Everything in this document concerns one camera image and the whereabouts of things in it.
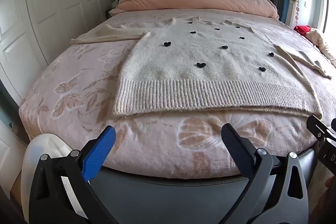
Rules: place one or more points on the pink duvet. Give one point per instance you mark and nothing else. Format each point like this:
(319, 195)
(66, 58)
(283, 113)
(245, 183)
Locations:
(197, 1)

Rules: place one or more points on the white wardrobe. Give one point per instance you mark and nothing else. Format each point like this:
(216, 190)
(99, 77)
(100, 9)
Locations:
(52, 3)

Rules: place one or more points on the cream cloth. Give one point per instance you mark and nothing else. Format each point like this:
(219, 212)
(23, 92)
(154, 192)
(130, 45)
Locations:
(319, 40)

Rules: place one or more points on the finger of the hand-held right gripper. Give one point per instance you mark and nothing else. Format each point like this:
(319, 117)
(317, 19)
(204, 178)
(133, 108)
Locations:
(319, 128)

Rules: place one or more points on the white rounded plastic object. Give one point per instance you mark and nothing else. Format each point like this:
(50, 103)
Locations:
(39, 148)

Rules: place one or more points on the red cloth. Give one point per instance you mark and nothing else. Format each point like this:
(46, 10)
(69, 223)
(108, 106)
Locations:
(302, 29)

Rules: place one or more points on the grey bed frame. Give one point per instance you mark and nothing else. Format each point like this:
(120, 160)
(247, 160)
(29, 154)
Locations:
(170, 200)

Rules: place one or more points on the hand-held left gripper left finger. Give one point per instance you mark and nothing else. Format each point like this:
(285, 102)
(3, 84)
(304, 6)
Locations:
(99, 154)

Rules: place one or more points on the cream knit sweater black hearts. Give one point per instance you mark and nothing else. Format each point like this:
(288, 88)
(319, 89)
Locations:
(197, 82)

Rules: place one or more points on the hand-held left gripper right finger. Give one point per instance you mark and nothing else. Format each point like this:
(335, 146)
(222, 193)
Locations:
(236, 146)

